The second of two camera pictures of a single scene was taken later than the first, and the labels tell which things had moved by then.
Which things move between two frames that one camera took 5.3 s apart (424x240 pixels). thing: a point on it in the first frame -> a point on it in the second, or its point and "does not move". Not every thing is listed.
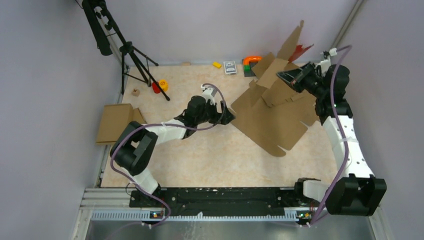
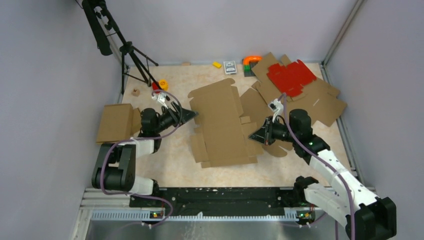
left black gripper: x=217 y=116 -> x=174 y=114
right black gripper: x=292 y=77 -> x=261 y=135
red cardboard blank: x=298 y=51 -> x=289 y=79
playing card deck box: x=230 y=67 does not move
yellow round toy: x=163 y=84 does not move
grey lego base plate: x=249 y=73 does not move
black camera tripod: x=100 y=16 does not move
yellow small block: x=216 y=64 does not move
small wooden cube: x=135 y=92 does not move
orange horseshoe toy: x=246 y=60 does not move
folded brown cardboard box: x=115 y=119 does not move
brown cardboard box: x=269 y=84 -> x=221 y=136
